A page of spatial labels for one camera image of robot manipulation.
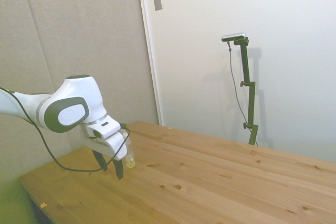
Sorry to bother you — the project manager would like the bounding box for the black camera stand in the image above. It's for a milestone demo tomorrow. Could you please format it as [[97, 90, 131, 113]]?
[[233, 37, 259, 146]]

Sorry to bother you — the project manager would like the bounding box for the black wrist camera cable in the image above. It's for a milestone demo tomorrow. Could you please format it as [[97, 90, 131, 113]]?
[[0, 87, 131, 173]]

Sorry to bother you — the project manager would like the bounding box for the white door frame trim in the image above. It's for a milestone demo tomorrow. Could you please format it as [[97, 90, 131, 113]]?
[[135, 0, 164, 126]]

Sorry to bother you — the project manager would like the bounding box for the silver exterior camera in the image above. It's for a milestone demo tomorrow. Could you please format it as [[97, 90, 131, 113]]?
[[222, 32, 247, 42]]

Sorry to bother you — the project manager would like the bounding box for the clear sanitizer pump bottle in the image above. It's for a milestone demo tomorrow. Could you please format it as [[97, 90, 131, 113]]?
[[124, 140, 137, 169]]

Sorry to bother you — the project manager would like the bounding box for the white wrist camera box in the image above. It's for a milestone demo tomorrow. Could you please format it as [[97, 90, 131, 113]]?
[[86, 119, 123, 140]]

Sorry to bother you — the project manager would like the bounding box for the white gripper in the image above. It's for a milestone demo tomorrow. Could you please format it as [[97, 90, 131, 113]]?
[[79, 125, 130, 180]]

